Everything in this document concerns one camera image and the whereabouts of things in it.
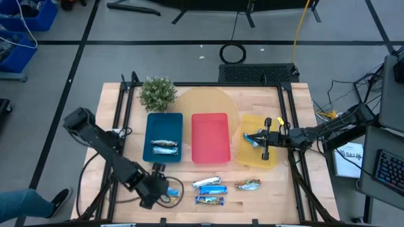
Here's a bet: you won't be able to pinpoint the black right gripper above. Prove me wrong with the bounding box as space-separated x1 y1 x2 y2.
244 117 302 161

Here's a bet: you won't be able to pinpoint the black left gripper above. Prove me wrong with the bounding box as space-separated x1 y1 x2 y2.
138 163 171 209

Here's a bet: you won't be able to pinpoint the blue white granola bar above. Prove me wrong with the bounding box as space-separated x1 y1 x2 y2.
242 132 263 148

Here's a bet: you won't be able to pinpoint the silver blue granola bar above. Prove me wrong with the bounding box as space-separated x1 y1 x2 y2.
151 146 179 156

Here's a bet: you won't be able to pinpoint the silver white granola bar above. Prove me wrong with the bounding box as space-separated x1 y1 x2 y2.
192 176 222 189

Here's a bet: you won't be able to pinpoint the Chewy oatmeal raisin granola bar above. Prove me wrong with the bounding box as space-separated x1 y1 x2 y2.
194 196 225 206

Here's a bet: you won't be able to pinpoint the silver brown granola bar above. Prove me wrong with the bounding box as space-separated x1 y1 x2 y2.
150 139 179 147

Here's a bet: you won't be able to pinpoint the yellow plastic sorting tray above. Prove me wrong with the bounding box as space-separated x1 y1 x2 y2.
236 113 279 168

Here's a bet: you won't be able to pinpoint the red plastic sorting tray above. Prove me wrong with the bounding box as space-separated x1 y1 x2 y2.
191 112 232 165

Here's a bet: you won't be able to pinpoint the round wooden board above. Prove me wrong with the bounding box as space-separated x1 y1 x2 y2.
172 87 241 148

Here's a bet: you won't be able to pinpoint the blue plastic sorting tray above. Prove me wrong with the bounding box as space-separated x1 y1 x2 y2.
142 112 184 164

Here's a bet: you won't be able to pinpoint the black perforated metal case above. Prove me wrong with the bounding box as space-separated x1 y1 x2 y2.
218 62 300 84

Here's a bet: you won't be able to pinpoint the yellow power plug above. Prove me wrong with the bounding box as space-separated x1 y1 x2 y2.
317 110 338 121

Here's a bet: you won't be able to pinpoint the white paper manual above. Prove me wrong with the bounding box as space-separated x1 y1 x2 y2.
333 141 364 179

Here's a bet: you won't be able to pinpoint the small green potted plant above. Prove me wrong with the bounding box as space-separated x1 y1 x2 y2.
138 76 178 113

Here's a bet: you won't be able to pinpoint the person's shoe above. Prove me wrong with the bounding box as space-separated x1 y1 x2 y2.
45 187 73 219

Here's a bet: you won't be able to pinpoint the grey desk with keyboard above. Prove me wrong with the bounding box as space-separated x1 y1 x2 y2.
358 125 404 211

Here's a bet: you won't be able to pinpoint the backlit black keyboard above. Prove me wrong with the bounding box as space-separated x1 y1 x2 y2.
373 149 404 196

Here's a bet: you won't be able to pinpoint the grey side table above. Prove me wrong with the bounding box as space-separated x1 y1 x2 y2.
377 54 404 133

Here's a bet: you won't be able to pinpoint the person's leg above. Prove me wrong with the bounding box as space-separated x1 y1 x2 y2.
0 188 55 224

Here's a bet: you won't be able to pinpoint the black partition panel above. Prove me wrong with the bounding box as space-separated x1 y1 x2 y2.
148 0 322 28

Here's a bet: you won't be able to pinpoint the black box on table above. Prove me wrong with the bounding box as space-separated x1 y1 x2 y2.
393 59 404 84

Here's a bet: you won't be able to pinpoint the black floor object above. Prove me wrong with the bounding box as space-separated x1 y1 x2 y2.
0 98 13 124

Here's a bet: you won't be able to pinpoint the black floor bar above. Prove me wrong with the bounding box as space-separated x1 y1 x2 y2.
106 2 162 16

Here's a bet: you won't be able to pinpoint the blue storage crate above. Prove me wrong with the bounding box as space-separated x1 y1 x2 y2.
0 0 59 32
0 30 38 74

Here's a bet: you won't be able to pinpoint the black aluminium rig frame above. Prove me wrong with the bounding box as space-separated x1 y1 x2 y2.
75 71 341 223

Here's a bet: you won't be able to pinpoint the tangled black floor cables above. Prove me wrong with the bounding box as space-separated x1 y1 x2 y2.
311 61 388 127

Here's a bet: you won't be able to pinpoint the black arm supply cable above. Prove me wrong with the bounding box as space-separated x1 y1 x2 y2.
75 151 107 219

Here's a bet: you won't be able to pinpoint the coiled black cable ring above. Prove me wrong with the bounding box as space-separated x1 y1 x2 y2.
218 42 247 66

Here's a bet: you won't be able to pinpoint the long yellow cable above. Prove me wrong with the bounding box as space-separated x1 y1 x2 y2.
290 0 312 64

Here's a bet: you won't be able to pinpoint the thin white cable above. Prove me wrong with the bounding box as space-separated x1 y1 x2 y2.
0 0 39 50

